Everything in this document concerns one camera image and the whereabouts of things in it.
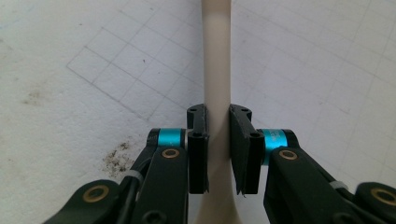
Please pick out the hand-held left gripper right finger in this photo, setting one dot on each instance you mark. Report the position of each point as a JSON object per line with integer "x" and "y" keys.
{"x": 247, "y": 155}

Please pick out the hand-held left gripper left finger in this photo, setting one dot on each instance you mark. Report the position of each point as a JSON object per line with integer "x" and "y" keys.
{"x": 197, "y": 155}

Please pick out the beige slotted spoon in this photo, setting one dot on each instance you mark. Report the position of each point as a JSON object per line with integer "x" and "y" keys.
{"x": 217, "y": 62}

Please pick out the white grid mat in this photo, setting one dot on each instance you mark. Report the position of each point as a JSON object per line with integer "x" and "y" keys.
{"x": 93, "y": 77}

